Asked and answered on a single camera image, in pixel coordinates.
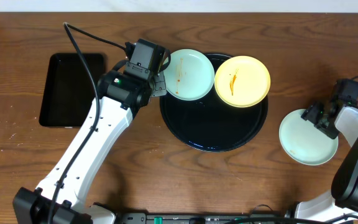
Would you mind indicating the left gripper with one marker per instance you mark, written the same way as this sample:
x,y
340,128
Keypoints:
x,y
158,88

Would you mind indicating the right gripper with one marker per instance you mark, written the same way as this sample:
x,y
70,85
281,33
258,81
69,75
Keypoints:
x,y
309,115

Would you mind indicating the light blue plate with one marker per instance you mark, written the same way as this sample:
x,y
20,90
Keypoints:
x,y
189,76
303,142

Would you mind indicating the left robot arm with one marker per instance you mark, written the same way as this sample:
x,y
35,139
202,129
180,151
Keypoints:
x,y
60,197

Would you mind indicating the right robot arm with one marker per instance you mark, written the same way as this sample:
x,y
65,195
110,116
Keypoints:
x,y
340,204

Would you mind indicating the round black tray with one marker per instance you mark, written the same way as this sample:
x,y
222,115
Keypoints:
x,y
209,124

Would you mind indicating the black rectangular tray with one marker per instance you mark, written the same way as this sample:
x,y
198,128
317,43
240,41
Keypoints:
x,y
68,93

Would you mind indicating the yellow plate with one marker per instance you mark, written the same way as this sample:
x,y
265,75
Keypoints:
x,y
242,81

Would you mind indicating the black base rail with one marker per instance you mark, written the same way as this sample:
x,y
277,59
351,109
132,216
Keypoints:
x,y
143,218

